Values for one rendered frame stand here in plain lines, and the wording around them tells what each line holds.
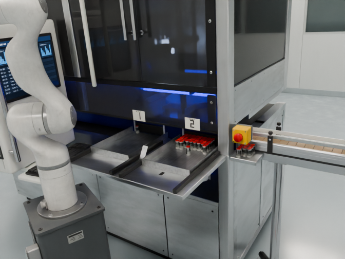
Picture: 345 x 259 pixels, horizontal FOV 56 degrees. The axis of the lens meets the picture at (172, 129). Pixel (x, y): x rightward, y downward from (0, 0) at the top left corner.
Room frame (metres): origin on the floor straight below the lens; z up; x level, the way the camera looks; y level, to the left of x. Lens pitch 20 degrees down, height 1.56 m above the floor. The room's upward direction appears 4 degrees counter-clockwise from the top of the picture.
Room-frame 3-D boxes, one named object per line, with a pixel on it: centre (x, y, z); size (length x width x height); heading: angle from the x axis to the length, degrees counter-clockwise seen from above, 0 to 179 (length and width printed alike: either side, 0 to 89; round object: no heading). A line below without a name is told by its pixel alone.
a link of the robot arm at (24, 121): (1.10, 0.49, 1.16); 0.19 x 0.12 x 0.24; 92
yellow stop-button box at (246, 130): (1.39, -0.32, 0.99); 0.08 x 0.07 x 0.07; 145
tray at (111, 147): (1.62, 0.23, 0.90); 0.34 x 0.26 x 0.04; 145
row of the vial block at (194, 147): (1.50, -0.10, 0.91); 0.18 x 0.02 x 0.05; 55
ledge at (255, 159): (1.41, -0.36, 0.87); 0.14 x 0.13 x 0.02; 145
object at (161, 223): (2.39, 0.31, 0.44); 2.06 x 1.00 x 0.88; 55
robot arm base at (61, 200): (1.10, 0.46, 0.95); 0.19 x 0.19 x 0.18
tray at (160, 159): (1.43, -0.05, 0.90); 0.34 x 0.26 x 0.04; 145
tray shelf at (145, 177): (1.47, 0.13, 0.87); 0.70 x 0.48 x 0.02; 55
